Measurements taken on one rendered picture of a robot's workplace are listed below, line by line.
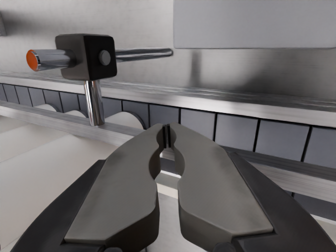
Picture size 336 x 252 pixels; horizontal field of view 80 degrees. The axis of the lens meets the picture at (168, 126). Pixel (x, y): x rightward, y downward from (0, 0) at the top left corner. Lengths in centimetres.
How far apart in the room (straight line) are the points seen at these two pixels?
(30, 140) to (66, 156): 9
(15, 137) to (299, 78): 29
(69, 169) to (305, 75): 23
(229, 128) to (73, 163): 14
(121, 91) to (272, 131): 17
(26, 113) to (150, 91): 12
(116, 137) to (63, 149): 5
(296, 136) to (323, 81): 7
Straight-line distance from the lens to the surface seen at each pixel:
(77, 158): 18
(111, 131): 16
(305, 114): 20
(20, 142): 25
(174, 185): 22
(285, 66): 24
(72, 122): 19
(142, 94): 23
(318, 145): 20
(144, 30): 28
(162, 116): 22
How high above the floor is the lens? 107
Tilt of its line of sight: 56 degrees down
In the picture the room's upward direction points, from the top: 126 degrees counter-clockwise
